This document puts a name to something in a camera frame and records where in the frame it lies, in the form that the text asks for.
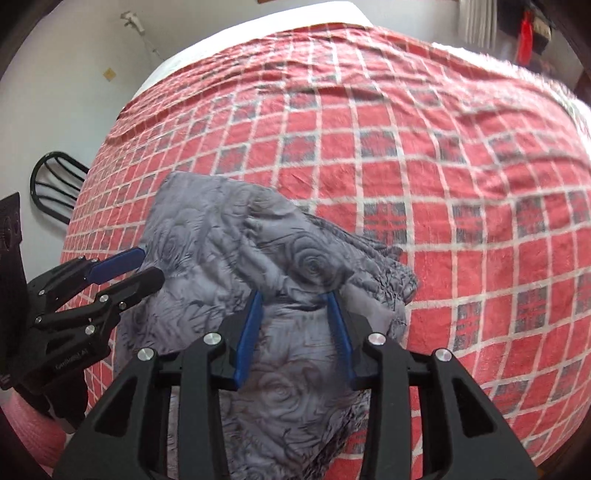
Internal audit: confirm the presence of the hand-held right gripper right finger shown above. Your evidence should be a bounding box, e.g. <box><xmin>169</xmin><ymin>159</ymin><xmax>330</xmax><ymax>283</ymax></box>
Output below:
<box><xmin>324</xmin><ymin>292</ymin><xmax>539</xmax><ymax>480</ymax></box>

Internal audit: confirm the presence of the pink knitted cloth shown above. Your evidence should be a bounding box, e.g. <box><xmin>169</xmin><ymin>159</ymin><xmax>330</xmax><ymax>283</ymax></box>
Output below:
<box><xmin>0</xmin><ymin>397</ymin><xmax>77</xmax><ymax>467</ymax></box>

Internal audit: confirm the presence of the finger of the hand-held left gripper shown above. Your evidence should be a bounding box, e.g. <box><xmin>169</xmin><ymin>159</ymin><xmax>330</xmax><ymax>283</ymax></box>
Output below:
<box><xmin>34</xmin><ymin>267</ymin><xmax>166</xmax><ymax>334</ymax></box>
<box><xmin>28</xmin><ymin>247</ymin><xmax>147</xmax><ymax>302</ymax></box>

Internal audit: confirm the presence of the red plaid blanket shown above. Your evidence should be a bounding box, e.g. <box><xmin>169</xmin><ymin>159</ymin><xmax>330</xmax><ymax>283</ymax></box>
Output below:
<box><xmin>62</xmin><ymin>25</ymin><xmax>591</xmax><ymax>480</ymax></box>

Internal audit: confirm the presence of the red hanging bag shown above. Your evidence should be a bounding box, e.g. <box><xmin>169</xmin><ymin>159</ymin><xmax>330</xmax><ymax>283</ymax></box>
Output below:
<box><xmin>519</xmin><ymin>11</ymin><xmax>536</xmax><ymax>63</ymax></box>

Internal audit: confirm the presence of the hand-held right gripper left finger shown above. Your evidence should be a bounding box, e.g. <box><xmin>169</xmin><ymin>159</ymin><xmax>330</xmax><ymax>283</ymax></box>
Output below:
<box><xmin>53</xmin><ymin>292</ymin><xmax>265</xmax><ymax>480</ymax></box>

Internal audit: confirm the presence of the grey quilted rose-print jacket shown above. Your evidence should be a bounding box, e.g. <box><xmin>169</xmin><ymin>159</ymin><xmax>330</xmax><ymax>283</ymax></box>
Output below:
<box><xmin>111</xmin><ymin>172</ymin><xmax>420</xmax><ymax>480</ymax></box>

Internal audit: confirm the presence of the black metal chair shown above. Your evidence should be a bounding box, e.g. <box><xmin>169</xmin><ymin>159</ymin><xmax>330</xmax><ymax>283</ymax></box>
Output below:
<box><xmin>30</xmin><ymin>152</ymin><xmax>90</xmax><ymax>227</ymax></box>

